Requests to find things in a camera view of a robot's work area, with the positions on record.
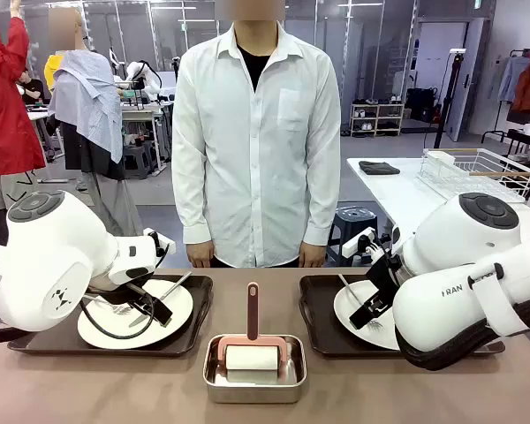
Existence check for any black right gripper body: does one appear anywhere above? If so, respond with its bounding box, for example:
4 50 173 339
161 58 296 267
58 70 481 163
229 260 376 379
365 254 402 307

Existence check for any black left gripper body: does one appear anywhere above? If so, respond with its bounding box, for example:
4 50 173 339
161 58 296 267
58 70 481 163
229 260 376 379
87 274 155 307

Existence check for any white round plate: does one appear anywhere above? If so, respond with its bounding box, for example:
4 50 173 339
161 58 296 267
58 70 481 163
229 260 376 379
77 278 194 350
333 279 401 352

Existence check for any dark brown serving tray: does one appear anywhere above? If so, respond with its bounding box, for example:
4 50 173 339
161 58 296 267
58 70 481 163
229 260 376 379
7 274 215 358
299 274 506 359

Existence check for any person's left forearm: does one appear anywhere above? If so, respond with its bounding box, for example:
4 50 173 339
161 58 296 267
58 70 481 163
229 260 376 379
301 167 342 248

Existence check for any person's right forearm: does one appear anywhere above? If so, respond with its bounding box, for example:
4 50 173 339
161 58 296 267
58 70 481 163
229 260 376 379
175 167 215 246

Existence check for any person's right hand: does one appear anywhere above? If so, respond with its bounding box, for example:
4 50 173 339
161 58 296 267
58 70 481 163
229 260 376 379
186 240 216 269

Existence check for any person's left hand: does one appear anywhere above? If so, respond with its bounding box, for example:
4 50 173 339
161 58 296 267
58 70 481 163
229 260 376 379
298 241 329 269

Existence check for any dark plastic stool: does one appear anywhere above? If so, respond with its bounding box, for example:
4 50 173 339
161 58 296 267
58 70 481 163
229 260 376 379
325 204 380 269

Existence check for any white side table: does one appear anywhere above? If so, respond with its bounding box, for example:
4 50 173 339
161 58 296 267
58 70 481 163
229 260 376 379
346 156 530 248

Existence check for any pink lint roller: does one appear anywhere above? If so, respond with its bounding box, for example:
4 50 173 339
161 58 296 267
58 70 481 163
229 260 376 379
216 281 292 373

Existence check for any dark folded cloth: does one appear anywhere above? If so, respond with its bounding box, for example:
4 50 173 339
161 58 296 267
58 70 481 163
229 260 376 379
358 160 401 177

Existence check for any rectangular steel container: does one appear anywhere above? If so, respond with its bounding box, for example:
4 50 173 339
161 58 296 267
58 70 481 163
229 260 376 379
202 334 308 405

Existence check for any grey plastic stool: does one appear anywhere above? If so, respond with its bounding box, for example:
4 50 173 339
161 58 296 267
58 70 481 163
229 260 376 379
123 140 158 180

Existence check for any white cutlery holder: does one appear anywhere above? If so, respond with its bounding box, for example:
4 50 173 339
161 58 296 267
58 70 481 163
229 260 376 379
423 149 455 171

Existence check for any wooden shoe rack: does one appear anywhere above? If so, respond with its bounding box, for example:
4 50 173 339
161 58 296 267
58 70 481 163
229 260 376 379
350 101 405 137

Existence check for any white background workbench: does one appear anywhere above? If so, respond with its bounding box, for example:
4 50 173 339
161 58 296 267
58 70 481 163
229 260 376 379
121 100 174 178

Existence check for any black bag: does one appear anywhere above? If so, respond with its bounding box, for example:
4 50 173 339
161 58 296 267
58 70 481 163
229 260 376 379
405 87 439 124

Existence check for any man in white shirt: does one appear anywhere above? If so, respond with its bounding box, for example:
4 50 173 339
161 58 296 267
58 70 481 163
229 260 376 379
170 0 342 269

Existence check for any mannequin in striped shirt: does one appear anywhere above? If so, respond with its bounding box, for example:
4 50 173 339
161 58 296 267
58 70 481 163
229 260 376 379
47 8 145 238

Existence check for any black cart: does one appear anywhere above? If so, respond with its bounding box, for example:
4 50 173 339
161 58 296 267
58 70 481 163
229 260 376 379
481 127 530 163

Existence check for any mannequin in red coat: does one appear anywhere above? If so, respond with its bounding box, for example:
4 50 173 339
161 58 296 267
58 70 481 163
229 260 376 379
0 0 48 246

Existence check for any seated person in black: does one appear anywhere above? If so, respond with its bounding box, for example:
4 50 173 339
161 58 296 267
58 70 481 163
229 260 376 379
16 72 45 106

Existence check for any grey-blue hanging shirt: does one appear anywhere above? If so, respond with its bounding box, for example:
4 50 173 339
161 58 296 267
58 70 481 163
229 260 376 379
496 55 530 103

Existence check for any tripod stand with device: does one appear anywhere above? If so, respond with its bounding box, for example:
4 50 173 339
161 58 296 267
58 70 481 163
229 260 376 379
433 48 468 150

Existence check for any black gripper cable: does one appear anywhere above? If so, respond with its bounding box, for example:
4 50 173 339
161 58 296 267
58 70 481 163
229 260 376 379
79 289 155 340

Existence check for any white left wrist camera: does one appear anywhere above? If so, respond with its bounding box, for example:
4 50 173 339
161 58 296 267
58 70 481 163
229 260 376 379
143 228 177 266

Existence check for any white arm strap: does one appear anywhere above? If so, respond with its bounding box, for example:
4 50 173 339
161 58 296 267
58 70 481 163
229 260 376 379
466 262 530 340

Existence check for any white wire dish rack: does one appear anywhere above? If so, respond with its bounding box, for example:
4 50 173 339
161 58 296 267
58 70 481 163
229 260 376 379
417 148 530 204

